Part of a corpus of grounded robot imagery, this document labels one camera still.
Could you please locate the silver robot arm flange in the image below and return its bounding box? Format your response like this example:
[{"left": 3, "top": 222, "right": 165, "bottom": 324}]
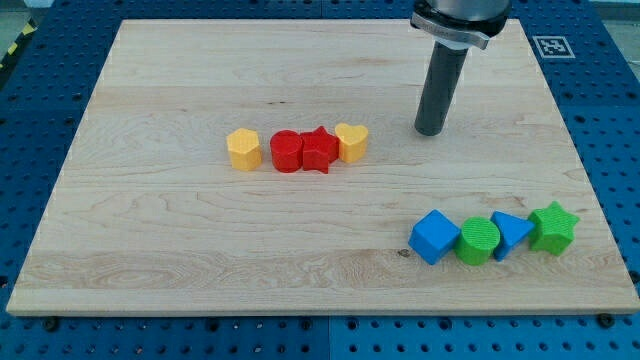
[{"left": 410, "top": 0, "right": 512, "bottom": 51}]

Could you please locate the yellow heart block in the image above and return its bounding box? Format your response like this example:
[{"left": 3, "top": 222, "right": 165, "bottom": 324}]
[{"left": 334, "top": 123, "right": 369, "bottom": 163}]

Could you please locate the red star block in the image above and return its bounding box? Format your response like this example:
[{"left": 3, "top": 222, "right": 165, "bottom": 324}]
[{"left": 300, "top": 126, "right": 339, "bottom": 174}]

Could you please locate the red cylinder block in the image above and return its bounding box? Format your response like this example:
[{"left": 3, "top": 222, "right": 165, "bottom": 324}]
[{"left": 270, "top": 130, "right": 303, "bottom": 173}]

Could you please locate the yellow hexagon block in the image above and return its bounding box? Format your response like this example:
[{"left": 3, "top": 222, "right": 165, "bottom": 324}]
[{"left": 226, "top": 128, "right": 262, "bottom": 171}]

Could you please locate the blue cube block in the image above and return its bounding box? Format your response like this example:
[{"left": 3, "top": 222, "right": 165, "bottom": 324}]
[{"left": 408, "top": 209, "right": 460, "bottom": 265}]

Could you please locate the green cylinder block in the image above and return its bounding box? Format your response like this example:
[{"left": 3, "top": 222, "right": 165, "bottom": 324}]
[{"left": 454, "top": 217, "right": 501, "bottom": 266}]

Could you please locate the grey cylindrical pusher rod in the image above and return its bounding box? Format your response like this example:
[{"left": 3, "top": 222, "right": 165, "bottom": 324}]
[{"left": 414, "top": 42, "right": 468, "bottom": 136}]

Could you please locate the wooden board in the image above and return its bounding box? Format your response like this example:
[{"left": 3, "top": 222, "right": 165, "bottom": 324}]
[{"left": 7, "top": 20, "right": 639, "bottom": 317}]

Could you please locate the blue triangle block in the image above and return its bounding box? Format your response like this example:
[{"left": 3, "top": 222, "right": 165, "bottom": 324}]
[{"left": 491, "top": 211, "right": 535, "bottom": 262}]

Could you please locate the green star block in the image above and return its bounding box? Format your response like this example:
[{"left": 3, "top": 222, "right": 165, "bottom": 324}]
[{"left": 528, "top": 201, "right": 580, "bottom": 256}]

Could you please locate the white fiducial marker tag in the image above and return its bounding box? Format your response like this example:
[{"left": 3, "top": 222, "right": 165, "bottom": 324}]
[{"left": 533, "top": 35, "right": 575, "bottom": 59}]

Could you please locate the black bolt left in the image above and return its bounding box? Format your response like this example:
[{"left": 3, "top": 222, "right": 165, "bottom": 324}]
[{"left": 41, "top": 316, "right": 60, "bottom": 333}]

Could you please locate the black bolt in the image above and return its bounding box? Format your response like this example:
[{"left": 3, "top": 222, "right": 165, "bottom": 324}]
[
  {"left": 41, "top": 316, "right": 60, "bottom": 333},
  {"left": 596, "top": 313, "right": 616, "bottom": 329}
]

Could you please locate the black bolt right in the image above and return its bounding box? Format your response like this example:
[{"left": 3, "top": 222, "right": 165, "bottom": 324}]
[{"left": 596, "top": 313, "right": 616, "bottom": 329}]

